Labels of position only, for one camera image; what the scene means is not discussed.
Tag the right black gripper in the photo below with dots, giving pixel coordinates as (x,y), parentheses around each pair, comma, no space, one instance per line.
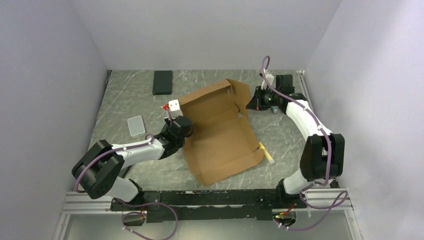
(255,103)

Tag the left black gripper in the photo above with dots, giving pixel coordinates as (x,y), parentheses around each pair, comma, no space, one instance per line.
(167,120)

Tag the brown cardboard box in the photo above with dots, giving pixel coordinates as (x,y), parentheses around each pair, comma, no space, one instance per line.
(223,142)

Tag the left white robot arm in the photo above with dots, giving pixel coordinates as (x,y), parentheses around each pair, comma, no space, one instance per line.
(97,173)

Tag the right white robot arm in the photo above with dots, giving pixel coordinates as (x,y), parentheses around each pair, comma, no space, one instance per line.
(323,154)

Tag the black rectangular box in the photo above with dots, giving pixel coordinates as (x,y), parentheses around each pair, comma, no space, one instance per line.
(162,82)

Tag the clear plastic case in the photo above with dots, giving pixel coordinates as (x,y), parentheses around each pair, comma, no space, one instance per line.
(136,126)

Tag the yellow marker pen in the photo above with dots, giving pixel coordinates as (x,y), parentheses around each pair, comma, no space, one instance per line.
(267,155)

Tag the black flat block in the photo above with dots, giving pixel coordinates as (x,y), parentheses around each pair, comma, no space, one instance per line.
(123,172)

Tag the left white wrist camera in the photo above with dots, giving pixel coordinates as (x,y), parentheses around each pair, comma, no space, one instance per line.
(173,109)

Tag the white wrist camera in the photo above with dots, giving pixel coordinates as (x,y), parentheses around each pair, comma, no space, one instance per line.
(267,80)
(173,109)

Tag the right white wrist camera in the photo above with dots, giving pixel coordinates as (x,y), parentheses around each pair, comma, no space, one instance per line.
(267,80)

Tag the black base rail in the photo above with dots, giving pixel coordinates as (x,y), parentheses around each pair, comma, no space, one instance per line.
(166,205)

